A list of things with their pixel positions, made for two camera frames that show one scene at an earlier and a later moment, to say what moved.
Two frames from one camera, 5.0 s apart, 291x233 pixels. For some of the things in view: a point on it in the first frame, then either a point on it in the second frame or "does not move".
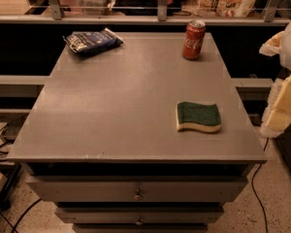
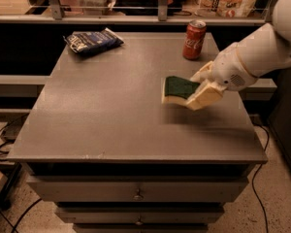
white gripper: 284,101 to 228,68
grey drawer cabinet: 139,139 does not move
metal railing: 56,16 does not move
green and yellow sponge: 198,116 to 176,89
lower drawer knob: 139,222 does not move
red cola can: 193,39 does not move
